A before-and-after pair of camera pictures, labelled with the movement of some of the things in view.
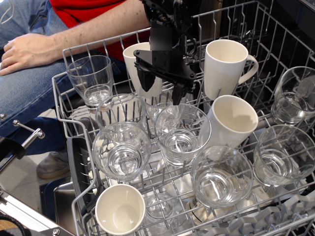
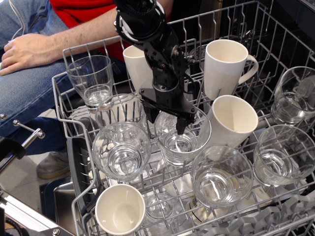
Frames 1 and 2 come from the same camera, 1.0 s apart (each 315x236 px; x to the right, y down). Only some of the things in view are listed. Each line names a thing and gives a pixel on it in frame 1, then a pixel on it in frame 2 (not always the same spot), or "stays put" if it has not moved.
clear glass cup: [183, 130] stays put
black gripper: [165, 60] to [167, 96]
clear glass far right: [294, 98] stays put
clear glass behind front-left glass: [120, 107] stays put
